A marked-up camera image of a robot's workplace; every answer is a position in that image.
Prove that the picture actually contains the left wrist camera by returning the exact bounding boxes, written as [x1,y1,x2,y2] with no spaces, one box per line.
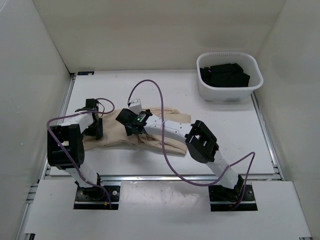
[84,98,99,112]

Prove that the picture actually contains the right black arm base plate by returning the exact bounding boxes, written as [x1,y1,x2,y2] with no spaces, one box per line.
[208,184,258,212]

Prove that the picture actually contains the right aluminium rail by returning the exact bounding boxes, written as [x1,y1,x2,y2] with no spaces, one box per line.
[250,92,284,181]

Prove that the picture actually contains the small black label sticker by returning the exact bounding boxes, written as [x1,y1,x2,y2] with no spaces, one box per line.
[77,71,95,76]

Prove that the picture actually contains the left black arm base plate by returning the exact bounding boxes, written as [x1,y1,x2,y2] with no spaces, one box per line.
[73,184,121,210]

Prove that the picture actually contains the black folded trousers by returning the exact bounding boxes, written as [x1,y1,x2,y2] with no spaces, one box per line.
[199,63,251,88]

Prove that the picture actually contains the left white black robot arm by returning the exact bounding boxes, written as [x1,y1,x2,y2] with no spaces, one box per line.
[46,110,105,200]

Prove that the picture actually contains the beige trousers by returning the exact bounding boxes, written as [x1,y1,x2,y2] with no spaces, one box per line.
[82,106,193,158]

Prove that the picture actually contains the white plastic basket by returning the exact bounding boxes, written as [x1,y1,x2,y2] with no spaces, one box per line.
[196,51,264,102]

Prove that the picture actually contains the front aluminium rail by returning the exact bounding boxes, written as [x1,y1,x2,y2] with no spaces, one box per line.
[44,173,282,182]

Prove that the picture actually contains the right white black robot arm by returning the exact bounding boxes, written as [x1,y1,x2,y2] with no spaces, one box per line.
[116,108,244,202]

